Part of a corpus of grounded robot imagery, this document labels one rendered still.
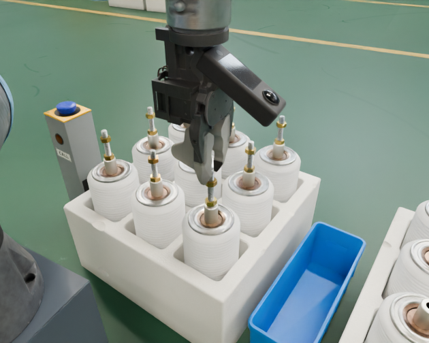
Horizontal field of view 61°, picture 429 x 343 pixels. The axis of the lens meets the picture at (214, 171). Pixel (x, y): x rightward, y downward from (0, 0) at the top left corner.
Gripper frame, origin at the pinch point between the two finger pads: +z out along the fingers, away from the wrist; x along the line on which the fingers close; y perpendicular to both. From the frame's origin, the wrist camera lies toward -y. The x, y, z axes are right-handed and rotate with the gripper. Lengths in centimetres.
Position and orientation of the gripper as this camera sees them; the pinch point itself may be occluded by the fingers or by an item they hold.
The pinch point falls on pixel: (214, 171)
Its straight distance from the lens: 53.2
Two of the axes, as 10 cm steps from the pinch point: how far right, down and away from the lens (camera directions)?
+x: -4.8, 5.0, -7.2
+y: -8.8, -2.7, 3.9
